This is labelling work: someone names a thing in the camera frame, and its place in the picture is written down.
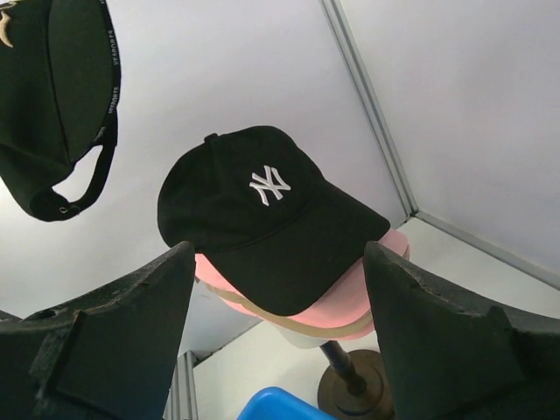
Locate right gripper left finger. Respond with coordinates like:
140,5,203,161
1,242,195,419

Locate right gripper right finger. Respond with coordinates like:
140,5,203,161
363,241,559,419

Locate dark round wooden stand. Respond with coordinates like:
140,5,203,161
317,340,396,420

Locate beige cap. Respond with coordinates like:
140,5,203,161
205,244,412,339

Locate blue plastic bin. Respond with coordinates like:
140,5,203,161
237,387,335,420

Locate dark cap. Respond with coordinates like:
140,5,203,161
157,126,390,317

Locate pink baseball cap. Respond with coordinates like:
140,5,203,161
341,330,377,342

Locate beige mannequin head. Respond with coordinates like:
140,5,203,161
269,323,333,349

